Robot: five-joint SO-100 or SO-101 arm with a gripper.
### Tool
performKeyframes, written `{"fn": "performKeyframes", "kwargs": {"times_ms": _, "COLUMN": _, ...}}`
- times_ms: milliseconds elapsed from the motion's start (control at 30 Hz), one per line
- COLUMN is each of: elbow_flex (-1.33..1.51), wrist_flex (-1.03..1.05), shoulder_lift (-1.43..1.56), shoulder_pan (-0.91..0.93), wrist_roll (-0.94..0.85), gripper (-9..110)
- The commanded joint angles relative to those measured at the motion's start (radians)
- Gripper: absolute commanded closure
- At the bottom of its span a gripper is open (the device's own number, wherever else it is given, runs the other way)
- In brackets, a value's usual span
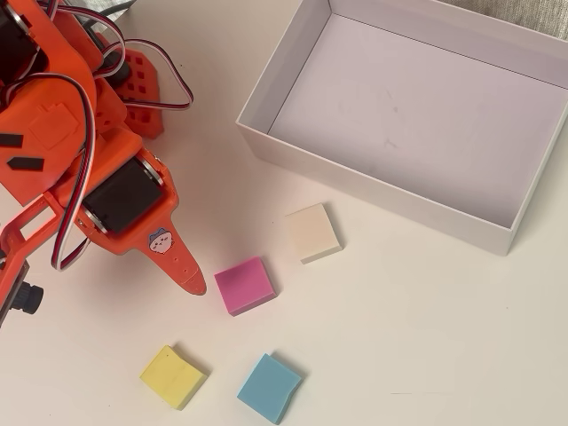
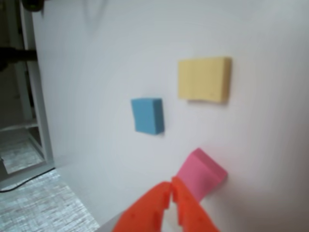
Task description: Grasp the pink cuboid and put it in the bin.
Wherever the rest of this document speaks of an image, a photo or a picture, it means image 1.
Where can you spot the orange gripper with servo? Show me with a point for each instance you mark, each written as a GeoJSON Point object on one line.
{"type": "Point", "coordinates": [122, 200]}

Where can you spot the pink foam cuboid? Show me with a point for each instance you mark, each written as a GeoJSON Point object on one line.
{"type": "Point", "coordinates": [244, 284]}

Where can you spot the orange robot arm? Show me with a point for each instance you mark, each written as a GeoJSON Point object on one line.
{"type": "Point", "coordinates": [49, 57]}

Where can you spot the orange robot base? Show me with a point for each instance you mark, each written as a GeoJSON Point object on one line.
{"type": "Point", "coordinates": [144, 93]}

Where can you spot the yellow foam cuboid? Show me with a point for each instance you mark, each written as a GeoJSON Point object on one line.
{"type": "Point", "coordinates": [171, 377]}

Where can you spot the cream foam cuboid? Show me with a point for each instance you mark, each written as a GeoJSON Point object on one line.
{"type": "Point", "coordinates": [310, 231]}

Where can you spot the blue foam cuboid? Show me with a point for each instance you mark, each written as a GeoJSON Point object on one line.
{"type": "Point", "coordinates": [266, 388]}

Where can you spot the white cardboard bin box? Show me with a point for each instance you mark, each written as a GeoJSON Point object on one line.
{"type": "Point", "coordinates": [421, 111]}

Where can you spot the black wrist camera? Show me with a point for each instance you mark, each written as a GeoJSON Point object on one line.
{"type": "Point", "coordinates": [26, 297]}

